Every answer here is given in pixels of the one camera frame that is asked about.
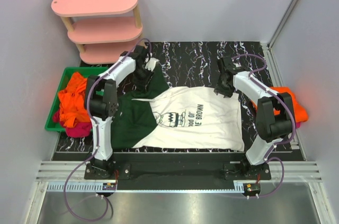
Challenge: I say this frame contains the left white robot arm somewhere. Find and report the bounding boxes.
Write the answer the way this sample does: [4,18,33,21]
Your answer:
[84,45,158,162]

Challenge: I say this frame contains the orange t-shirt in bin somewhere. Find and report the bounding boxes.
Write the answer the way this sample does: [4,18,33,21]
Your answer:
[58,71,90,128]

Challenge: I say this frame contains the green plastic bin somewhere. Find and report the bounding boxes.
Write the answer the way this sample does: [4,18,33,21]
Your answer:
[44,66,110,132]

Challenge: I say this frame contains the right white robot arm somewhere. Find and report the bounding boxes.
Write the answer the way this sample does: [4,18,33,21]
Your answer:
[215,57,296,172]

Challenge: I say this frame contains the aluminium corner frame post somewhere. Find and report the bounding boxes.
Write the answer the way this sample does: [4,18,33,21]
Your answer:
[266,0,317,49]

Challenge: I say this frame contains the orange folded t-shirt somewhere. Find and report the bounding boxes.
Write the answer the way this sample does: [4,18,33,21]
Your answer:
[251,87,308,131]

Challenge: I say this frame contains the magenta t-shirt in bin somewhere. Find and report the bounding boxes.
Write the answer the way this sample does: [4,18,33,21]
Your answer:
[52,110,92,138]

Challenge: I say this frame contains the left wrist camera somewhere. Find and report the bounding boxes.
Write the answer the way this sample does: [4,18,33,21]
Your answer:
[145,58,159,71]

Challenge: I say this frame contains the pink three-tier wooden shelf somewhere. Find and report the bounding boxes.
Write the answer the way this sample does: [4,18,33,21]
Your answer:
[51,0,145,65]

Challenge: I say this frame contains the white and green t-shirt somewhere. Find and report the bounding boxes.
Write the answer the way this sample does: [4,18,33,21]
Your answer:
[111,68,245,151]

